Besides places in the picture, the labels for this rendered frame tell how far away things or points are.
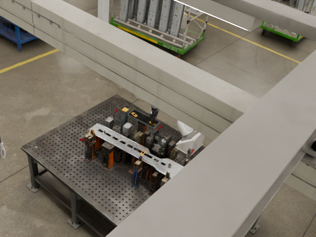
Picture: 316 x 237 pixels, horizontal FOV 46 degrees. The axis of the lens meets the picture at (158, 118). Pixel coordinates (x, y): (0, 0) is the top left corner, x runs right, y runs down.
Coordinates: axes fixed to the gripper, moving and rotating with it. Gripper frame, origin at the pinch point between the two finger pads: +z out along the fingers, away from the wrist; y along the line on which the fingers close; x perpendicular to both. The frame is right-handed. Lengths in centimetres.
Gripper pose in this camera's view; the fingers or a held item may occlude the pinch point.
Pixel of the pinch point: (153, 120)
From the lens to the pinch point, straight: 418.8
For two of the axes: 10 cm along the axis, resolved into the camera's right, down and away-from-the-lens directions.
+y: -7.2, 3.6, -5.9
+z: -1.2, 7.7, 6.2
